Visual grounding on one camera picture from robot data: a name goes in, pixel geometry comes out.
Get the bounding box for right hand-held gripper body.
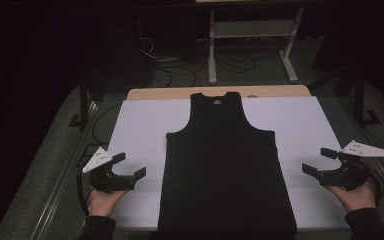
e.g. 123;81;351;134
319;140;384;192

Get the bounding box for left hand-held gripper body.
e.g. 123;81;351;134
81;146;138;194

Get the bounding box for black tank top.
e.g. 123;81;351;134
157;91;298;240

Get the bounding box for person's left hand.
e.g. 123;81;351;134
87;187;129;218

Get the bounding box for person's right hand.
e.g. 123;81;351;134
324;181;378;213

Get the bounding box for white table mat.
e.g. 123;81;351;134
107;96;352;231

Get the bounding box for black metal stand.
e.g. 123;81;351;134
308;64;383;128
68;73;106;131

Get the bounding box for white metal stand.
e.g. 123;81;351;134
208;6;305;85

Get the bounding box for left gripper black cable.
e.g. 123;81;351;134
76;162;94;217

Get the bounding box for thin black floor cable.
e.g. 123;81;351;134
91;103;123;146

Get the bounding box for black floor cables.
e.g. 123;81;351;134
152;49;258;88

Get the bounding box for white thin cable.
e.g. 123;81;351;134
138;35;158;60

